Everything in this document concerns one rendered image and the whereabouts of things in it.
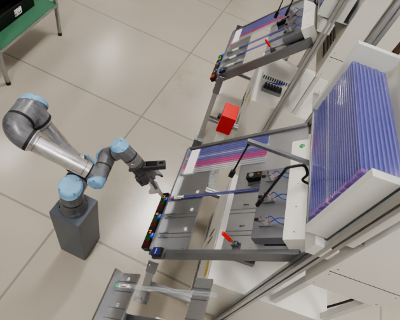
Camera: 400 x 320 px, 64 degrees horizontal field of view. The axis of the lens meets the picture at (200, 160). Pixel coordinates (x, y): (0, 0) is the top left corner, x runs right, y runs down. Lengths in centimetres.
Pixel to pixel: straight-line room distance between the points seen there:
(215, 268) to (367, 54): 118
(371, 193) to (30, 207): 218
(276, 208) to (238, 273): 57
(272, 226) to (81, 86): 247
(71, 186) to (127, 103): 160
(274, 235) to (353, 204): 41
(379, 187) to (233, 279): 106
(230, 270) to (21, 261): 135
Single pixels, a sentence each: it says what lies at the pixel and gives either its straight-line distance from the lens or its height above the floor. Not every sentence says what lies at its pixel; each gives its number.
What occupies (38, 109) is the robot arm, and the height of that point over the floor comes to 111.
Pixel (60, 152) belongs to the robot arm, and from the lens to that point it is 148.
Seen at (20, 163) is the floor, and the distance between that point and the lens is 276.
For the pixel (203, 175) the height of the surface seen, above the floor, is 83.
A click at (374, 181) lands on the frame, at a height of 169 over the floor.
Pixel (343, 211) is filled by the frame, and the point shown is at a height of 155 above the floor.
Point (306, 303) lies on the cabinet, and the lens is 188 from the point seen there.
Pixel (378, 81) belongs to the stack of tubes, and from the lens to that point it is 125.
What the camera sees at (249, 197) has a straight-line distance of 147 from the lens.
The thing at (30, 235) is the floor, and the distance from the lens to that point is 245.
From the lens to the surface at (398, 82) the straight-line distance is 137.
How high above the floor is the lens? 221
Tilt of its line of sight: 52 degrees down
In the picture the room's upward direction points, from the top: 21 degrees clockwise
